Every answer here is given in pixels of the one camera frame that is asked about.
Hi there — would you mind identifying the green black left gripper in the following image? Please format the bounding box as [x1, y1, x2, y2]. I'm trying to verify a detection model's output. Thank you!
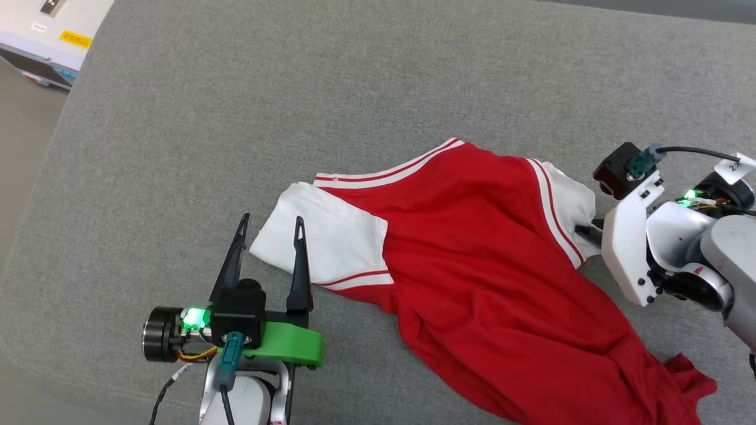
[142, 213, 324, 368]

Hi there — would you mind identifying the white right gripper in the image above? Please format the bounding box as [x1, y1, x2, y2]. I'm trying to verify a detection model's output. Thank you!
[574, 171, 665, 306]

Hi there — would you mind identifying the red white basketball jersey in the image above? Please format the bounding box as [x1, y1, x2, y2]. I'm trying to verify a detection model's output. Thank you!
[249, 138, 718, 425]

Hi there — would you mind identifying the white equipment box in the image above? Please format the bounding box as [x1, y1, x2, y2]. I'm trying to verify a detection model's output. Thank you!
[0, 0, 115, 91]

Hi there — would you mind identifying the right camera cable teal plug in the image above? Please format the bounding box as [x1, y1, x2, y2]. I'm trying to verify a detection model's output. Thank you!
[626, 144, 756, 185]

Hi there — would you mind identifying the camera cable teal plug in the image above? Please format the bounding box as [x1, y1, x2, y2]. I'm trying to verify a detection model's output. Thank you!
[214, 332, 245, 425]
[626, 144, 756, 185]

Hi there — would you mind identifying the left camera cable teal plug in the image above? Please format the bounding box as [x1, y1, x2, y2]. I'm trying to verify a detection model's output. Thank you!
[214, 332, 245, 425]

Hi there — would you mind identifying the thin black tagged cable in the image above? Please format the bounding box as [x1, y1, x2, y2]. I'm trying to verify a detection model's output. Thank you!
[148, 361, 195, 425]

